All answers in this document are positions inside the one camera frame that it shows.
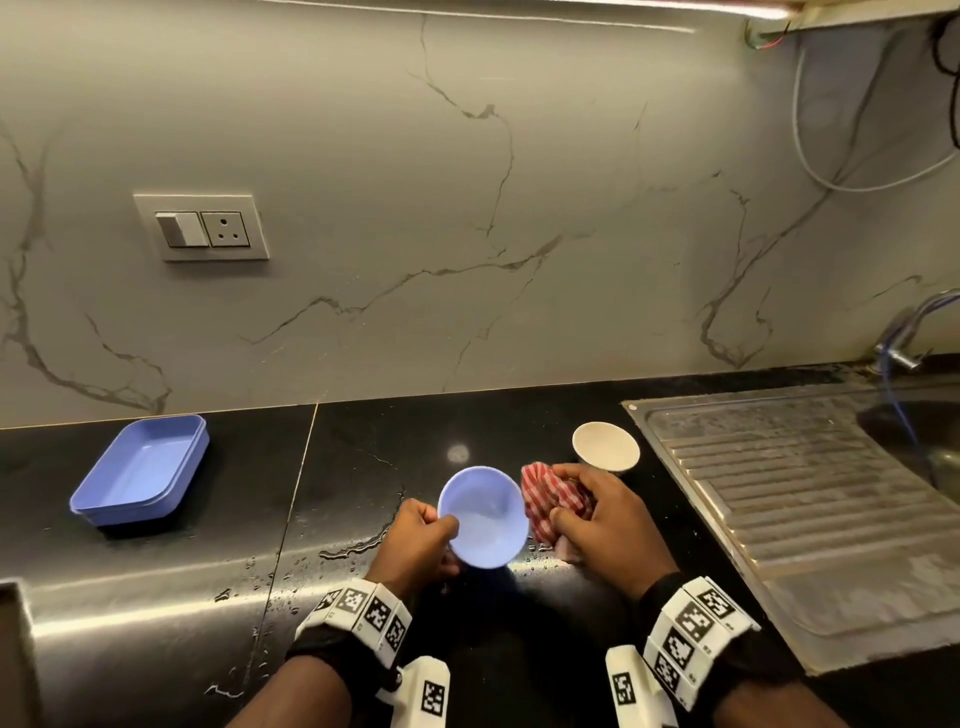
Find person's left hand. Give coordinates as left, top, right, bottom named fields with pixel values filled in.
left=365, top=498, right=460, bottom=601

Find person's right hand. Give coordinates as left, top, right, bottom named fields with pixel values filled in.
left=549, top=463, right=680, bottom=601

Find small blue bowl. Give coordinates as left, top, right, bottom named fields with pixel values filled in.
left=437, top=465, right=531, bottom=570

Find red checkered cloth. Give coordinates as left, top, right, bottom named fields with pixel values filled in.
left=521, top=461, right=594, bottom=564

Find small cream bowl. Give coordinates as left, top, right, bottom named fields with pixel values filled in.
left=572, top=421, right=642, bottom=475

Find person's left forearm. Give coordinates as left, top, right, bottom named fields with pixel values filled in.
left=224, top=656, right=354, bottom=728

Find person's right forearm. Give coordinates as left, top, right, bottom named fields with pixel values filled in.
left=712, top=678, right=849, bottom=728

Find left wrist marker band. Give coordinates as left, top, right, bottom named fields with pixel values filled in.
left=286, top=577, right=414, bottom=695

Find wrist marker band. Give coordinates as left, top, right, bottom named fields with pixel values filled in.
left=286, top=577, right=414, bottom=695
left=637, top=573, right=800, bottom=714

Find right wrist marker band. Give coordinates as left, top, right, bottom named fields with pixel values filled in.
left=637, top=573, right=800, bottom=714

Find steel sink with drainboard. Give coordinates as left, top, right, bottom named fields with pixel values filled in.
left=622, top=374, right=960, bottom=676

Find blue rectangular tray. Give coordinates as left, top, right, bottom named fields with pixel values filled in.
left=69, top=414, right=211, bottom=528

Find steel faucet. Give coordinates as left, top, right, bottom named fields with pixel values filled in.
left=873, top=288, right=960, bottom=374

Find LED light strip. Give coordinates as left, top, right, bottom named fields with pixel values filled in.
left=554, top=0, right=796, bottom=21

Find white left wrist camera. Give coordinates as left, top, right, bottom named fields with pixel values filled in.
left=378, top=656, right=451, bottom=728

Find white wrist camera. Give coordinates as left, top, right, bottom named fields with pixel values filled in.
left=378, top=656, right=451, bottom=728
left=605, top=644, right=680, bottom=728

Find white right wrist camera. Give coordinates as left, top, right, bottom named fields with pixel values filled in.
left=605, top=644, right=680, bottom=728

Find blue hose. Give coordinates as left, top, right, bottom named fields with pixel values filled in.
left=878, top=296, right=960, bottom=489

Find white wall switch socket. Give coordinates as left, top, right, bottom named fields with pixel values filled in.
left=133, top=193, right=270, bottom=262

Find white cable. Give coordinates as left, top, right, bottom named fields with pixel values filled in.
left=792, top=44, right=960, bottom=194

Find red green strip wires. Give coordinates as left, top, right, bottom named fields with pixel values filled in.
left=743, top=18, right=793, bottom=52

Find black cable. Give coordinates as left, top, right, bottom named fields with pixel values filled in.
left=932, top=14, right=960, bottom=151

